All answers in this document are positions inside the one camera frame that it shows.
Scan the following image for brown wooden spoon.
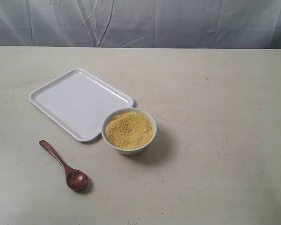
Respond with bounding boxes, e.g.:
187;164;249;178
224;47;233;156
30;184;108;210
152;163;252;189
39;140;89;191

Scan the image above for yellow millet grains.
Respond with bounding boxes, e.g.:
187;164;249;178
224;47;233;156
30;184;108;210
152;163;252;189
104;111;153;149

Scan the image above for white ceramic bowl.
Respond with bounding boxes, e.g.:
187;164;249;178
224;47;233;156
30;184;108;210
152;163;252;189
102;107;157;155

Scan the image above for white rectangular plastic tray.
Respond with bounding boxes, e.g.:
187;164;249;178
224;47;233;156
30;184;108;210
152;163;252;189
29;68;134;143

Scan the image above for grey wrinkled backdrop curtain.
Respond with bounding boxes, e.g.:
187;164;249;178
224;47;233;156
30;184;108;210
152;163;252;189
0;0;281;49

